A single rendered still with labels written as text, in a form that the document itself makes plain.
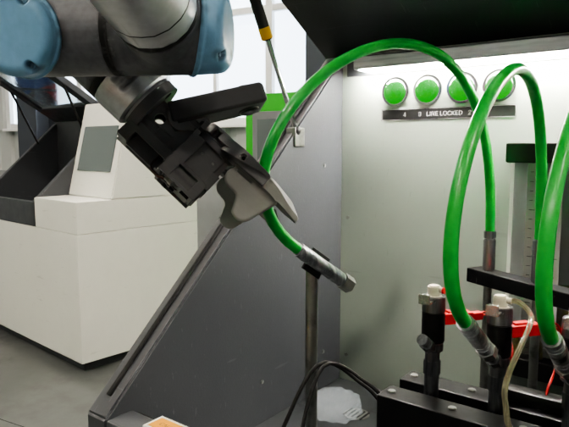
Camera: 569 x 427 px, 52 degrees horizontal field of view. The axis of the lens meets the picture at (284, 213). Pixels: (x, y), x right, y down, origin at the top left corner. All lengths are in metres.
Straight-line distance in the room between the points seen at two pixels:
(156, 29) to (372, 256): 0.72
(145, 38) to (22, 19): 0.12
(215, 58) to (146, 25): 0.08
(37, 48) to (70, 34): 0.03
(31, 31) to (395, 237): 0.72
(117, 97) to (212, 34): 0.17
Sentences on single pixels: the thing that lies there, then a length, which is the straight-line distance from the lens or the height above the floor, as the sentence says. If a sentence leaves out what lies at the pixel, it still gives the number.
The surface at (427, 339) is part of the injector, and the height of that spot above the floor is 1.06.
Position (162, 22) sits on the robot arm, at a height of 1.38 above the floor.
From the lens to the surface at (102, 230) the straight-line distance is 3.48.
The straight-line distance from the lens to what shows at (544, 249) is 0.53.
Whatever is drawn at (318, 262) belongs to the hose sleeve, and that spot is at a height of 1.14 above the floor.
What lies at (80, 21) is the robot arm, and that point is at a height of 1.39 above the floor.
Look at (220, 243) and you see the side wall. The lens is 0.87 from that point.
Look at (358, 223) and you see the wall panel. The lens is 1.11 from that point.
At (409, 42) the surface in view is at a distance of 0.80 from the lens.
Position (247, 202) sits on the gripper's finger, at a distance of 0.64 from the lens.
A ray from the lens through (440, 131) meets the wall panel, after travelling 1.03.
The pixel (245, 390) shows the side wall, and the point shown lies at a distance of 0.97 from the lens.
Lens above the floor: 1.28
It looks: 7 degrees down
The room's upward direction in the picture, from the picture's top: straight up
